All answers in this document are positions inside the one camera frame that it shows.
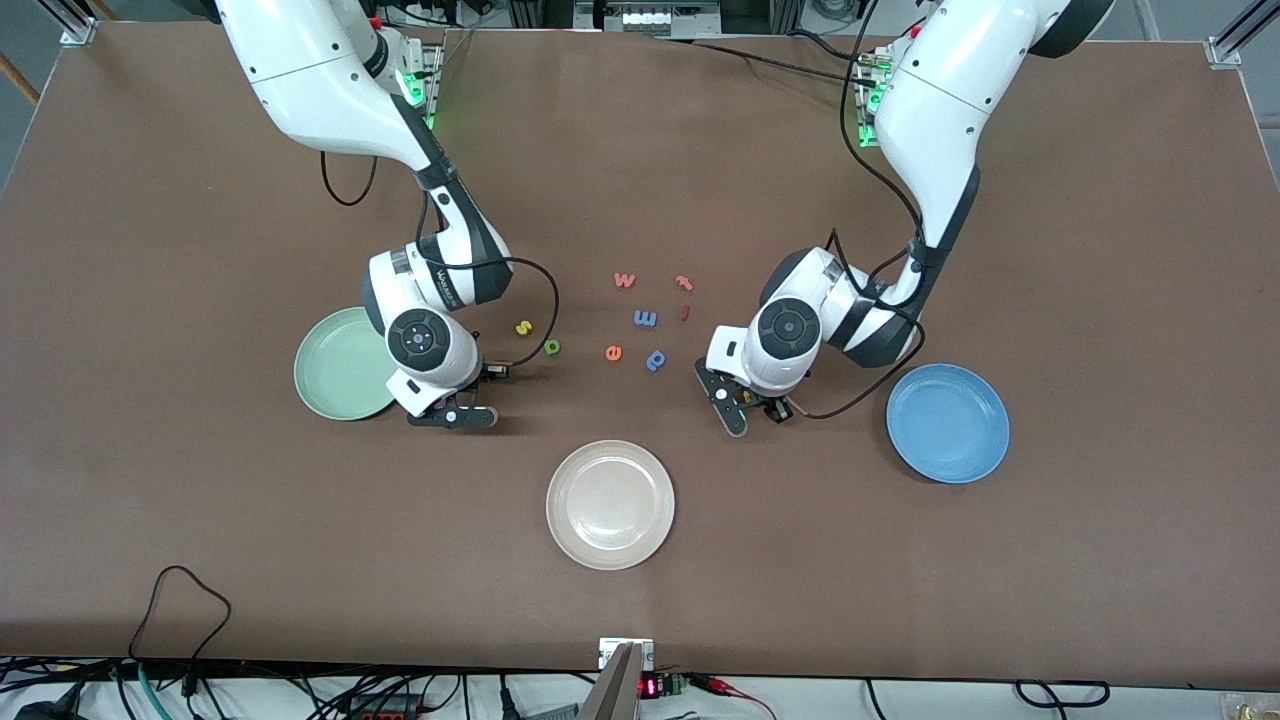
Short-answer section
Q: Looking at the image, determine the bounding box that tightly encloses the beige plate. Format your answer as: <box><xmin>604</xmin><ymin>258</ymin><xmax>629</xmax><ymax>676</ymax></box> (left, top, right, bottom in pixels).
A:
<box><xmin>545</xmin><ymin>439</ymin><xmax>677</xmax><ymax>572</ymax></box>

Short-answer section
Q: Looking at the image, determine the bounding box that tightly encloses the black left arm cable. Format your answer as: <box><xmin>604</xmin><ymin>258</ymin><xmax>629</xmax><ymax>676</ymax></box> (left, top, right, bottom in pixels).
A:
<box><xmin>758</xmin><ymin>0</ymin><xmax>936</xmax><ymax>423</ymax></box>

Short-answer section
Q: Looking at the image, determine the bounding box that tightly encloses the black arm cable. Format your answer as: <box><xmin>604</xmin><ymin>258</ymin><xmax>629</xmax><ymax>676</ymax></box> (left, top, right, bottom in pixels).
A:
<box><xmin>320</xmin><ymin>150</ymin><xmax>561</xmax><ymax>383</ymax></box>
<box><xmin>758</xmin><ymin>0</ymin><xmax>936</xmax><ymax>423</ymax></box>

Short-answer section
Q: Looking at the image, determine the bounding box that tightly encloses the green plate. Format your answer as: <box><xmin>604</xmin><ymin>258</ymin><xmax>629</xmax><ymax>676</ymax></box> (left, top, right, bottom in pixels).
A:
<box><xmin>293</xmin><ymin>306</ymin><xmax>401</xmax><ymax>422</ymax></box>

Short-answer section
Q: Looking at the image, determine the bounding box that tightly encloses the silver bracket plate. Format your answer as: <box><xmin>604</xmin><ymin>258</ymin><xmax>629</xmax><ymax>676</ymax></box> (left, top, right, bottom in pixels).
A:
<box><xmin>598</xmin><ymin>637</ymin><xmax>655</xmax><ymax>671</ymax></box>

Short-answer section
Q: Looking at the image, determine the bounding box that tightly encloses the aluminium frame post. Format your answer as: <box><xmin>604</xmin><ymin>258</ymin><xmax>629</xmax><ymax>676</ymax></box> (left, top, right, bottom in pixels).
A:
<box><xmin>40</xmin><ymin>0</ymin><xmax>99</xmax><ymax>48</ymax></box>
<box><xmin>1205</xmin><ymin>0</ymin><xmax>1280</xmax><ymax>69</ymax></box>

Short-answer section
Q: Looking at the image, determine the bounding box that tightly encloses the red wire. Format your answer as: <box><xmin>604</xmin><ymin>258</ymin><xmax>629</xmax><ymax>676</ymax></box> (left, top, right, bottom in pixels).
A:
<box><xmin>690</xmin><ymin>675</ymin><xmax>776</xmax><ymax>720</ymax></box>

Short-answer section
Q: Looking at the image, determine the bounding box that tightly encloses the grey metal bar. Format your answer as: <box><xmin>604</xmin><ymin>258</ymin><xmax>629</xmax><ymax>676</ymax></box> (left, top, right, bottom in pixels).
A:
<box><xmin>580</xmin><ymin>643</ymin><xmax>644</xmax><ymax>720</ymax></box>

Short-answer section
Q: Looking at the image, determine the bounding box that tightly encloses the wooden stick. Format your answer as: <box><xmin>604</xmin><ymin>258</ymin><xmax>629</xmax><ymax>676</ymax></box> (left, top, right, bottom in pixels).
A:
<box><xmin>0</xmin><ymin>50</ymin><xmax>41</xmax><ymax>109</ymax></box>

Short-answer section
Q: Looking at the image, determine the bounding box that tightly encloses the thin black cable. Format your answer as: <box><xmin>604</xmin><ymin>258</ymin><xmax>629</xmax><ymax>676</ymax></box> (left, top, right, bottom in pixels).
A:
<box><xmin>650</xmin><ymin>30</ymin><xmax>871</xmax><ymax>86</ymax></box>

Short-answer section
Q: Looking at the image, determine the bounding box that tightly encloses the black coiled cable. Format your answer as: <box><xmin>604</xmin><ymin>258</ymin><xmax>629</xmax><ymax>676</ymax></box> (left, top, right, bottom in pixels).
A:
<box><xmin>1015</xmin><ymin>680</ymin><xmax>1111</xmax><ymax>709</ymax></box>

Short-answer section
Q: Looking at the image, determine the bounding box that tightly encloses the white electronics box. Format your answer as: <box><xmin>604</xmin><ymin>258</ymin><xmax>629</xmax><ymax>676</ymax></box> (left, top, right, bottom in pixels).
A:
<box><xmin>575</xmin><ymin>0</ymin><xmax>721</xmax><ymax>39</ymax></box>

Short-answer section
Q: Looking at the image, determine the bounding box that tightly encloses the teal cable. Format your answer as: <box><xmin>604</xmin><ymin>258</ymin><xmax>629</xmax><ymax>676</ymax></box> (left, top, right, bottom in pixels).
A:
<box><xmin>138</xmin><ymin>662</ymin><xmax>176</xmax><ymax>720</ymax></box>

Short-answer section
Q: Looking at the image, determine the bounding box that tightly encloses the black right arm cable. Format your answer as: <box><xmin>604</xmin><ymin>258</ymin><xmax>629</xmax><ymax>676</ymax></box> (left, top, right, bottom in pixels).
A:
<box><xmin>320</xmin><ymin>150</ymin><xmax>561</xmax><ymax>383</ymax></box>

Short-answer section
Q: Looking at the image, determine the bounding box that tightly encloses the black looped cable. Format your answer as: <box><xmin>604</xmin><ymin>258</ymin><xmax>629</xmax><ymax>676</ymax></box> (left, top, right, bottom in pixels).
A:
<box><xmin>128</xmin><ymin>566</ymin><xmax>233</xmax><ymax>663</ymax></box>

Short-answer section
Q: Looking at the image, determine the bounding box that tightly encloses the blue plate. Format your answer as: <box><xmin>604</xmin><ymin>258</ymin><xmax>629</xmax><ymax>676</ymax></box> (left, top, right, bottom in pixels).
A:
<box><xmin>885</xmin><ymin>363</ymin><xmax>1011</xmax><ymax>485</ymax></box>

